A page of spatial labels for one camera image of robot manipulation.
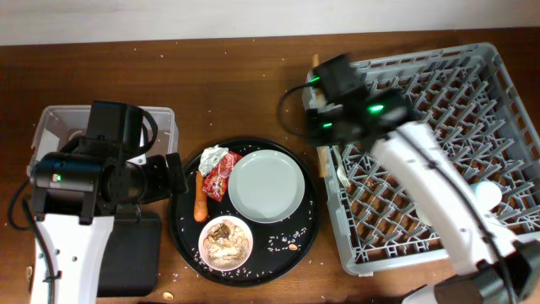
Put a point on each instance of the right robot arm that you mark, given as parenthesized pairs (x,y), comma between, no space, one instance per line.
(492,265)

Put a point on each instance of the white bowl with food scraps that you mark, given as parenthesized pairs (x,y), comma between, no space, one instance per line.
(225,243)

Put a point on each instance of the white plastic fork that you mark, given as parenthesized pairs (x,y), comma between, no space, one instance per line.
(341,173)

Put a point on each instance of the clear plastic waste bin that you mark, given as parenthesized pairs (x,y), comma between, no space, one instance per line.
(59,124)

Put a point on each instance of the wooden chopstick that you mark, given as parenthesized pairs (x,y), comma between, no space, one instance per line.
(321,151)

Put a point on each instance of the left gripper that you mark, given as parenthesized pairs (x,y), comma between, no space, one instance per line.
(164,188)

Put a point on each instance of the orange carrot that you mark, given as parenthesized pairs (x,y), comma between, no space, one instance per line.
(200,206)

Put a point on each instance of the black rectangular waste tray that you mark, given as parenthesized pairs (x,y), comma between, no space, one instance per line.
(131,259)

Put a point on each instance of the grey round plate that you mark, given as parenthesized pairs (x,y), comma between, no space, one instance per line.
(266,186)

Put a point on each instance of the red snack wrapper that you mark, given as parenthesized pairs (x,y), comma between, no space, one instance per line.
(216,182)

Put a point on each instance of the round black serving tray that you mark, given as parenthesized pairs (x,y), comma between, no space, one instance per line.
(278,247)

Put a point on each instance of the silver foil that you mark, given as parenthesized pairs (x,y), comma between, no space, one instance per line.
(210,158)

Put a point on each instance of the grey plastic dishwasher rack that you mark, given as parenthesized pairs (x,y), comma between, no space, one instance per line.
(466,95)

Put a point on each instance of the white paper cup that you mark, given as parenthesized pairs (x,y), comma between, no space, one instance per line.
(488,195)

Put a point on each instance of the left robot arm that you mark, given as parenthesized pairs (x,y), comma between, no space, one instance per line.
(77,190)

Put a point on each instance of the peanut on table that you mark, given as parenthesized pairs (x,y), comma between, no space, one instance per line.
(168,296)

